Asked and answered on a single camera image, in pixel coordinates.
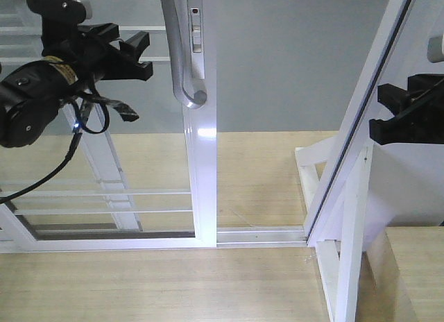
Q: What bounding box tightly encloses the silver door handle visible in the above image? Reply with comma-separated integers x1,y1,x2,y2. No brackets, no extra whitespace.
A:
160,0,207,109

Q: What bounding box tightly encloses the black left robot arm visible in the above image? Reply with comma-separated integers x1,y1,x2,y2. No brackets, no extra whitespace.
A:
1,0,153,148

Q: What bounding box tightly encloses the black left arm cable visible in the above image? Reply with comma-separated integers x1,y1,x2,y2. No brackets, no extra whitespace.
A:
0,75,140,205

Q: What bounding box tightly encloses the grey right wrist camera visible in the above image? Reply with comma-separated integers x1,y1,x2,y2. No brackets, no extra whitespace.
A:
427,34,444,63

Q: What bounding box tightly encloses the light wooden floor board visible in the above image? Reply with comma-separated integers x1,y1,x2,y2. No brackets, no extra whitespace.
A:
1,131,331,321

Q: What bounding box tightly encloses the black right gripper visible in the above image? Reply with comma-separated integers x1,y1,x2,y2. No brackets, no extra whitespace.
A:
368,74,443,144

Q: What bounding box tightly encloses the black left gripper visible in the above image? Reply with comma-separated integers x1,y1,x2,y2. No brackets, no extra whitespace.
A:
26,0,154,82

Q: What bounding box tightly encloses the light wooden box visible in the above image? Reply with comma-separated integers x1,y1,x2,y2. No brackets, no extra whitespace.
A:
367,227,443,321

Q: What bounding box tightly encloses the white framed sliding glass door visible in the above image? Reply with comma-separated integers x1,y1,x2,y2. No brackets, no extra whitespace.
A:
1,0,216,253

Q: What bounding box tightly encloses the aluminium door floor track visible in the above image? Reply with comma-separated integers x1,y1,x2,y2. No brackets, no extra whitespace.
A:
216,226,307,248

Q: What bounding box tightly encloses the white triangular support brace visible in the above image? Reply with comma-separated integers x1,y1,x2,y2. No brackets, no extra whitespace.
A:
294,136,336,212

